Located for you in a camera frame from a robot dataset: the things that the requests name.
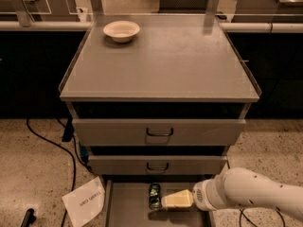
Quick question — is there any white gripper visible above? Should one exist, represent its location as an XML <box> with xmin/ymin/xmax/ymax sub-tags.
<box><xmin>161</xmin><ymin>179</ymin><xmax>225</xmax><ymax>211</ymax></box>

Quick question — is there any green soda can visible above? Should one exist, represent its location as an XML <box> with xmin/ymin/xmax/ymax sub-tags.
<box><xmin>149</xmin><ymin>183</ymin><xmax>162</xmax><ymax>210</ymax></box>

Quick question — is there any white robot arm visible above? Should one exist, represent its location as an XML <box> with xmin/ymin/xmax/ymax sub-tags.
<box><xmin>161</xmin><ymin>167</ymin><xmax>303</xmax><ymax>221</ymax></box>

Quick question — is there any bottom grey drawer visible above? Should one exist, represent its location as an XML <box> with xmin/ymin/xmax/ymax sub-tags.
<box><xmin>105</xmin><ymin>175</ymin><xmax>216</xmax><ymax>227</ymax></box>

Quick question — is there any grey drawer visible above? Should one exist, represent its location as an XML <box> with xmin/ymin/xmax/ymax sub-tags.
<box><xmin>71</xmin><ymin>101</ymin><xmax>247</xmax><ymax>147</ymax></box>
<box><xmin>105</xmin><ymin>175</ymin><xmax>216</xmax><ymax>227</ymax></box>
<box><xmin>89</xmin><ymin>146</ymin><xmax>227</xmax><ymax>175</ymax></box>

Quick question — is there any middle grey drawer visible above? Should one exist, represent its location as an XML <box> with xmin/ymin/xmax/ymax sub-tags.
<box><xmin>89</xmin><ymin>146</ymin><xmax>227</xmax><ymax>175</ymax></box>

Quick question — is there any grey metal drawer cabinet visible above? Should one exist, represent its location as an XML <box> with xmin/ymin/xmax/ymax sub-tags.
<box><xmin>58</xmin><ymin>13</ymin><xmax>263</xmax><ymax>227</ymax></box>

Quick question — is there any top grey drawer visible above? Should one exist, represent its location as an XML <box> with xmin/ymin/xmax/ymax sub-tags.
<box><xmin>71</xmin><ymin>101</ymin><xmax>247</xmax><ymax>147</ymax></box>

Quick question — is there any white paper sign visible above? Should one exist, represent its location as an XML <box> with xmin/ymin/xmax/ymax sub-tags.
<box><xmin>62</xmin><ymin>177</ymin><xmax>105</xmax><ymax>227</ymax></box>

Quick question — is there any white paper bowl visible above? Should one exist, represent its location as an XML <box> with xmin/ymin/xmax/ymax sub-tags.
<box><xmin>103</xmin><ymin>21</ymin><xmax>140</xmax><ymax>44</ymax></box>

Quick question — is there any grey background desk right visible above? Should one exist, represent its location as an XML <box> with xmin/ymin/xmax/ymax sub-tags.
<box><xmin>232</xmin><ymin>0</ymin><xmax>303</xmax><ymax>24</ymax></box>

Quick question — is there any grey background desk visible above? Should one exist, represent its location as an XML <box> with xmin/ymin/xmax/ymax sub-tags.
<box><xmin>232</xmin><ymin>0</ymin><xmax>303</xmax><ymax>24</ymax></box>
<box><xmin>0</xmin><ymin>0</ymin><xmax>80</xmax><ymax>22</ymax></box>

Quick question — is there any grey background desk left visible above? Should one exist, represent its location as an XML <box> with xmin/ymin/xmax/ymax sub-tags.
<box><xmin>0</xmin><ymin>0</ymin><xmax>80</xmax><ymax>22</ymax></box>

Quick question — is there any black cable on right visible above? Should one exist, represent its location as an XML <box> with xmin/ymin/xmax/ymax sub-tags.
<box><xmin>225</xmin><ymin>159</ymin><xmax>287</xmax><ymax>227</ymax></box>

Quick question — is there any black cable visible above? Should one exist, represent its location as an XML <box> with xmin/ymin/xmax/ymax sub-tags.
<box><xmin>225</xmin><ymin>159</ymin><xmax>287</xmax><ymax>227</ymax></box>
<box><xmin>26</xmin><ymin>116</ymin><xmax>95</xmax><ymax>227</ymax></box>

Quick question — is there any black cable on left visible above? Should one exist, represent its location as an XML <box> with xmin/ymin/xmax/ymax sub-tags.
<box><xmin>26</xmin><ymin>116</ymin><xmax>95</xmax><ymax>227</ymax></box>

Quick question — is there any black tool handle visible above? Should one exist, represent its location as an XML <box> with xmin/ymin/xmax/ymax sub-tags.
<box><xmin>21</xmin><ymin>208</ymin><xmax>36</xmax><ymax>227</ymax></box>

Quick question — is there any white horizontal rail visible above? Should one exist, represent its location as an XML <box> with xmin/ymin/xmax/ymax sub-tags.
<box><xmin>0</xmin><ymin>21</ymin><xmax>303</xmax><ymax>34</ymax></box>

